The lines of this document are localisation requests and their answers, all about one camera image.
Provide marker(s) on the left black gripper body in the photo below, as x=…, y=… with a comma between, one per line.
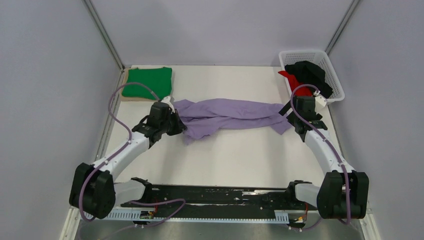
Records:
x=166, y=125

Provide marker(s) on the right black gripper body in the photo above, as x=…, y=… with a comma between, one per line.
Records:
x=291, y=118

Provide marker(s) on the purple t shirt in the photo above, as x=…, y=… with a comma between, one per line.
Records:
x=204, y=118

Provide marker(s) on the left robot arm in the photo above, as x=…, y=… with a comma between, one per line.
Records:
x=94, y=189

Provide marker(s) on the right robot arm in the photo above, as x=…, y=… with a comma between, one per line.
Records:
x=331, y=165

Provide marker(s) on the red t shirt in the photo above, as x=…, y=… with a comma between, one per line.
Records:
x=294, y=83

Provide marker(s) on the black t shirt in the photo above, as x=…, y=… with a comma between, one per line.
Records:
x=307, y=72

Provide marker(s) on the folded green t shirt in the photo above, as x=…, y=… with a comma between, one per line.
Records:
x=158, y=80

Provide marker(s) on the white plastic basket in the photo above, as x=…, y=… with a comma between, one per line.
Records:
x=320, y=58

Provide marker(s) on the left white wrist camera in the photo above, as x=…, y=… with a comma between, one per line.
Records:
x=169, y=100

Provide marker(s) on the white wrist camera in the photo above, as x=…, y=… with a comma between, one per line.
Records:
x=169, y=100
x=320, y=102

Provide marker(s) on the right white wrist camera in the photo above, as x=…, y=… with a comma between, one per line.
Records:
x=320, y=102

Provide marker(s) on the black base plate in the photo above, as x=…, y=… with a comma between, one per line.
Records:
x=220, y=201

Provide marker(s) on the aluminium frame rail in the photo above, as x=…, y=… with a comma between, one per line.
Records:
x=217, y=202

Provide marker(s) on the white slotted cable duct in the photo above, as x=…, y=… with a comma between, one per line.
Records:
x=141, y=215

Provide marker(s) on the right corner metal post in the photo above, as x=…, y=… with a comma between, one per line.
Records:
x=342, y=25

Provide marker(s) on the corner metal post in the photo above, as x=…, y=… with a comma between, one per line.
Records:
x=103, y=33
x=342, y=25

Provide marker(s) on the left corner metal post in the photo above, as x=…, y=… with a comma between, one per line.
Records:
x=103, y=33

